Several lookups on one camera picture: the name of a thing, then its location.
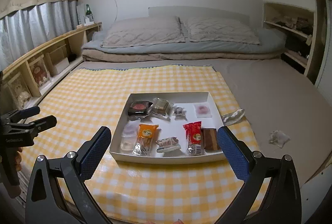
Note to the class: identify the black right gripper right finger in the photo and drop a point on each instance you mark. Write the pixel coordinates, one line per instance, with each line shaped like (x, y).
(270, 192)

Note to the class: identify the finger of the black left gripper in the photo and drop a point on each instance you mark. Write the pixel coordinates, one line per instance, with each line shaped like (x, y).
(40, 125)
(17, 115)

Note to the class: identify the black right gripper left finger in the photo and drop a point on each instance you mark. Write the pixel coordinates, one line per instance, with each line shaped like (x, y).
(56, 191)

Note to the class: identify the beige ring cookie packet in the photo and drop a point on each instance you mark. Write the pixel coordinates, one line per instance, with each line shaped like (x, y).
(127, 143)

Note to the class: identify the brown snack bar packet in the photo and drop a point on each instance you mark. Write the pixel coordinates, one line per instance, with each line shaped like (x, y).
(210, 139)

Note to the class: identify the purple ring cookie packet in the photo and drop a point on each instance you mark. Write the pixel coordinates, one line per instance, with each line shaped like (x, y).
(131, 128)

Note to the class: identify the black packaged red mooncake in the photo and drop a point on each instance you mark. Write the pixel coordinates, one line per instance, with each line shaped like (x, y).
(139, 109)

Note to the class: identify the orange snack packet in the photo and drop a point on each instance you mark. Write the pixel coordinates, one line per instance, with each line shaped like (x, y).
(145, 136)

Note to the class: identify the pink ring cookie packet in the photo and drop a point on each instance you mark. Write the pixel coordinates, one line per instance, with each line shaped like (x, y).
(202, 110)

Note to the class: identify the clear packaged brown cake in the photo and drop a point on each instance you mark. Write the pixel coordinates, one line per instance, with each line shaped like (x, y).
(161, 108)

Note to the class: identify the white red printed snack packet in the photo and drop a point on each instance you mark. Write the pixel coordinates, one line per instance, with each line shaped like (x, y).
(167, 145)

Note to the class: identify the small clear candy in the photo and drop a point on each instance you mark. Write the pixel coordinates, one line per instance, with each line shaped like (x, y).
(179, 112)

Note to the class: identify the person left hand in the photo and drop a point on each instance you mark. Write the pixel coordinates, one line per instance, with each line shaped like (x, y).
(17, 159)

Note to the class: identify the wooden bedside shelf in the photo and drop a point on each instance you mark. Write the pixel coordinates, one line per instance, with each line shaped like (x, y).
(28, 79)

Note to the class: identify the patterned picture in shelf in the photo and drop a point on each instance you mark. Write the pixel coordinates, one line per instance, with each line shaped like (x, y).
(39, 71)

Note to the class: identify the crumpled clear wrapper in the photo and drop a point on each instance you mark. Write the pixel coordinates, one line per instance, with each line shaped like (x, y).
(278, 138)

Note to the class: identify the yellow white checkered cloth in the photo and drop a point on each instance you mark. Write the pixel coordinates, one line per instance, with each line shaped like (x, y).
(162, 188)

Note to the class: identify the beige folded blanket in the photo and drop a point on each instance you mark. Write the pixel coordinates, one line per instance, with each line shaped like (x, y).
(96, 55)

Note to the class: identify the grey curtain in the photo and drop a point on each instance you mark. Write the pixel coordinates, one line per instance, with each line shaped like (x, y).
(24, 30)

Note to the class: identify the crumpled silver wrapper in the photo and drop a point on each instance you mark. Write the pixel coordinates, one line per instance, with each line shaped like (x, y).
(232, 118)

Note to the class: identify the green glass bottle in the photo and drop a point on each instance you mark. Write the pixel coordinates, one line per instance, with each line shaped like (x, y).
(88, 14)

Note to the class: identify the white cardboard tray box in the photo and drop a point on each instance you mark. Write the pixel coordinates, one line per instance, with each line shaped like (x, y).
(169, 128)

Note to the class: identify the left beige pillow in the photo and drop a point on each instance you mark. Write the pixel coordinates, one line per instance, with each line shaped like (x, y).
(143, 31)

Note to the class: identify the beige pillow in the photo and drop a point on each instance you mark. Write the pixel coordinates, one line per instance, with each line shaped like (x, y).
(143, 31)
(203, 29)

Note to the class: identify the grey blue duvet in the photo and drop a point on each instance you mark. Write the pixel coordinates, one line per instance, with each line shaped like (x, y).
(271, 40)

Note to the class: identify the white open shelf unit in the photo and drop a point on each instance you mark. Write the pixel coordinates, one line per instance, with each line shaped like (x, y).
(299, 26)

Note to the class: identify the right beige pillow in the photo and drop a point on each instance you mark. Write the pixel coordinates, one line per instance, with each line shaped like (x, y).
(203, 29)

